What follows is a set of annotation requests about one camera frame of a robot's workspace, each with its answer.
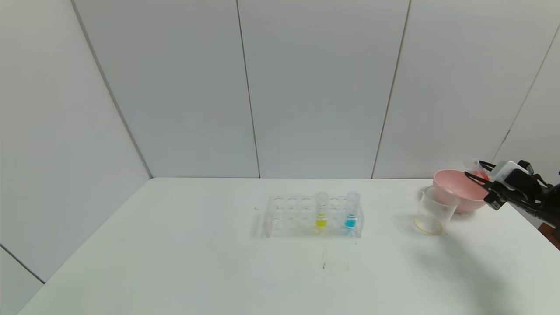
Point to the test tube with red pigment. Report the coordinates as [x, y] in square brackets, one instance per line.
[473, 165]

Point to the test tube with blue pigment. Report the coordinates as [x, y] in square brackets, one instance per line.
[350, 222]

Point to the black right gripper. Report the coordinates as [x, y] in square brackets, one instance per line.
[495, 195]

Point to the clear plastic test tube rack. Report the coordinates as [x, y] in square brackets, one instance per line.
[302, 229]

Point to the clear plastic beaker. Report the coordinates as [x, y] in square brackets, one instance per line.
[431, 214]

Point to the pink bowl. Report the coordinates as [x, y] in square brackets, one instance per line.
[459, 192]

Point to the test tube with yellow pigment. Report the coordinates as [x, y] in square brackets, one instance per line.
[321, 222]

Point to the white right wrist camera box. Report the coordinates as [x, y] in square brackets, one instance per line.
[505, 169]

